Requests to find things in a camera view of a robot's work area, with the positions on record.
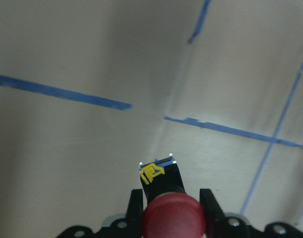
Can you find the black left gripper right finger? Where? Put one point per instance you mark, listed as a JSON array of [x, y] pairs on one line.
[[212, 210]]

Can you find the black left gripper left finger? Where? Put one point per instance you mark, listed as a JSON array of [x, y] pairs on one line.
[[135, 205]]

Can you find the red emergency stop button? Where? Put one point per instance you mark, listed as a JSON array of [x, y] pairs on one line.
[[170, 211]]

